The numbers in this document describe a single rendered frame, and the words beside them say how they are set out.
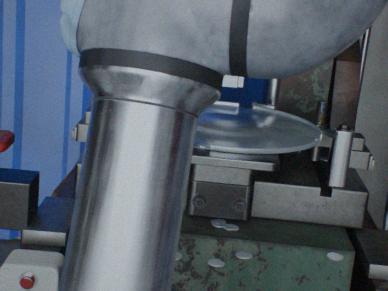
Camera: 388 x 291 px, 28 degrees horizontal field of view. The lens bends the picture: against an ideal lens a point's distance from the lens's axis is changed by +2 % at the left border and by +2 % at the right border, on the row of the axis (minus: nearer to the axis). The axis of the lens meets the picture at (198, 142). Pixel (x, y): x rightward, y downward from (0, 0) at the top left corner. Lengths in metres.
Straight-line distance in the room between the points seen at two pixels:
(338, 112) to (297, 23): 0.98
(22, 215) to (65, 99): 1.40
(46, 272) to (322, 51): 0.55
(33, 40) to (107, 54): 1.89
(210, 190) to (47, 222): 0.24
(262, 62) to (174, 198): 0.12
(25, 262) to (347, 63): 0.80
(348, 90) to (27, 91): 1.25
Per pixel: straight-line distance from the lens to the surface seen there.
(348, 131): 1.16
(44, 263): 1.02
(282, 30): 0.56
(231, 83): 1.25
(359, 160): 1.29
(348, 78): 1.55
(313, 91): 1.46
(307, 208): 1.18
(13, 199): 1.09
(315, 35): 0.57
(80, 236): 0.58
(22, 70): 2.48
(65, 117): 2.48
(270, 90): 1.33
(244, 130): 1.12
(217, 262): 1.01
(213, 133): 1.10
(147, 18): 0.56
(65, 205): 1.18
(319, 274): 1.12
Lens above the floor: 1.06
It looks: 15 degrees down
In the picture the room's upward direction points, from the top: 6 degrees clockwise
